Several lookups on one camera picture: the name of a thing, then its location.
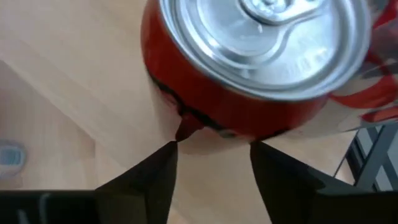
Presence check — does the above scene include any silver Diet Coke can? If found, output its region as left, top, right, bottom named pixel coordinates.
left=328, top=0, right=398, bottom=133

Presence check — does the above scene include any black table frame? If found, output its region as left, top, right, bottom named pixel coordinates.
left=334, top=123, right=398, bottom=192

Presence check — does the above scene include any red Coke Zero can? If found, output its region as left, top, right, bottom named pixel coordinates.
left=140, top=0, right=373, bottom=143

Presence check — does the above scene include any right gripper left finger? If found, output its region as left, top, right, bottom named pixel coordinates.
left=0, top=141, right=179, bottom=224

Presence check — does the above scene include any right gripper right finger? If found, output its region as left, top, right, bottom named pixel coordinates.
left=249, top=141, right=398, bottom=224

